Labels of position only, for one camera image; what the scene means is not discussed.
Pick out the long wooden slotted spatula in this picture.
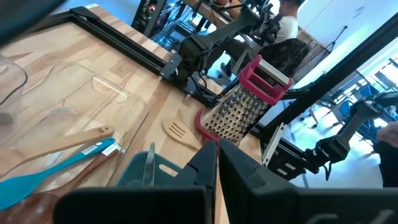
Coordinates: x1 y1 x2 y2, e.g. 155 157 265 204
162 119 203 151

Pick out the blue plastic spoon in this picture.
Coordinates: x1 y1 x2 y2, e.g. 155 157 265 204
0 138 116 211

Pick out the black aluminium table frame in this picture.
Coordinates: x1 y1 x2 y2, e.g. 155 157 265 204
46 6 398 187

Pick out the person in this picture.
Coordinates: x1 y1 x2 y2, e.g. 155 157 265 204
275 0 308 44
377 122 398 189

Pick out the dark patterned chair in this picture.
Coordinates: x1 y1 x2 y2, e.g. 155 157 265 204
259 38 311 78

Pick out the short wooden slotted spatula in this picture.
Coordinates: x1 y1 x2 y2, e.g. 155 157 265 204
0 125 115 180

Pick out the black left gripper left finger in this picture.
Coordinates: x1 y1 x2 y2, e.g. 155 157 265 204
52 139 218 224

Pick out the red and steel box grater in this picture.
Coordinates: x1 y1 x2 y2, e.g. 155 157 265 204
195 55 294 147

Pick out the background wooden table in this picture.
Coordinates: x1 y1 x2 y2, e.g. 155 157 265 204
182 0 240 29

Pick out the teal plastic bin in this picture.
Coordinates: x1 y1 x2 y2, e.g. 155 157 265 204
115 151 200 188

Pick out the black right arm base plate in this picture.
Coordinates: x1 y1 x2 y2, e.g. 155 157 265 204
160 52 218 103

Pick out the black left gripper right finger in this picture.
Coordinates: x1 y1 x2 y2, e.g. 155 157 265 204
218 138 398 224

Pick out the clear plastic bin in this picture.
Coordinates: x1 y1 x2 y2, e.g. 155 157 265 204
0 55 29 149
0 61 149 194

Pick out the person's hand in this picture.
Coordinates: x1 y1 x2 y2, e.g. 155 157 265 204
377 122 398 147

